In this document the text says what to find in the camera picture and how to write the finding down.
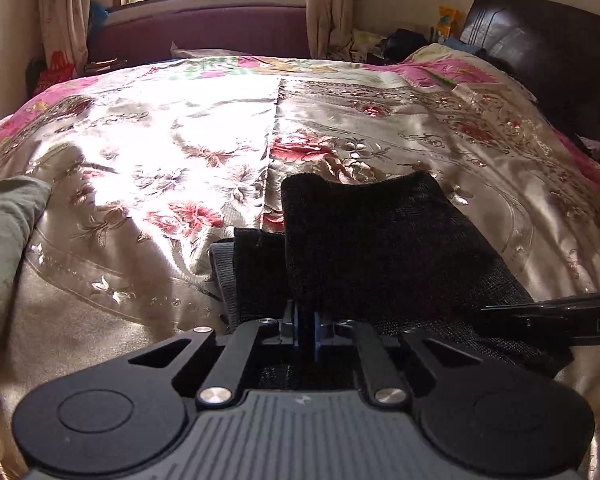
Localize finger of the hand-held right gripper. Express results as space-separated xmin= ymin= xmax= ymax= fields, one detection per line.
xmin=479 ymin=289 xmax=600 ymax=344

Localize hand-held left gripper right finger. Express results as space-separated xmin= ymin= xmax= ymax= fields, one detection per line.
xmin=310 ymin=311 xmax=484 ymax=409

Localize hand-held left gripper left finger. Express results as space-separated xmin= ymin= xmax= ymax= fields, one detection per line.
xmin=124 ymin=299 xmax=302 ymax=410

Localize dark grey pants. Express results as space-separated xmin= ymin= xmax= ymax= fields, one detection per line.
xmin=209 ymin=170 xmax=576 ymax=392

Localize floral satin bedspread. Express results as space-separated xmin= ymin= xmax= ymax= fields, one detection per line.
xmin=0 ymin=42 xmax=600 ymax=480

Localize dark wooden headboard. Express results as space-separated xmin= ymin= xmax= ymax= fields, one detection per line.
xmin=459 ymin=0 xmax=600 ymax=163

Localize beige pillow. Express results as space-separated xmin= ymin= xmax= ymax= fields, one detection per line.
xmin=172 ymin=47 xmax=254 ymax=61

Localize cream pillow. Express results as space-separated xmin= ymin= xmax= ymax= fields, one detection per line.
xmin=404 ymin=42 xmax=487 ymax=67

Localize white green packet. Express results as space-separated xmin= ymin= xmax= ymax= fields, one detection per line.
xmin=349 ymin=30 xmax=387 ymax=62

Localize grey green cloth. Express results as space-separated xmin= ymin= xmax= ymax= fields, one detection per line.
xmin=0 ymin=175 xmax=54 ymax=333

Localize black bag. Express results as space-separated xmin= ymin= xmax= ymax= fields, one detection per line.
xmin=382 ymin=28 xmax=432 ymax=64

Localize purple upholstered bench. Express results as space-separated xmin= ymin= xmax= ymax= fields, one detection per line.
xmin=87 ymin=5 xmax=312 ymax=64

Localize yellow packet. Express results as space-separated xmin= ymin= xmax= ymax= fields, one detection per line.
xmin=437 ymin=5 xmax=464 ymax=42

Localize beige curtain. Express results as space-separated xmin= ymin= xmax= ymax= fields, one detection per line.
xmin=37 ymin=0 xmax=132 ymax=67
xmin=305 ymin=0 xmax=357 ymax=60

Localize red floral cloth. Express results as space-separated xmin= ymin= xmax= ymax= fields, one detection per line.
xmin=34 ymin=50 xmax=89 ymax=97

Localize blue plastic bag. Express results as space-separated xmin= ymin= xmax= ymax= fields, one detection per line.
xmin=87 ymin=2 xmax=110 ymax=37

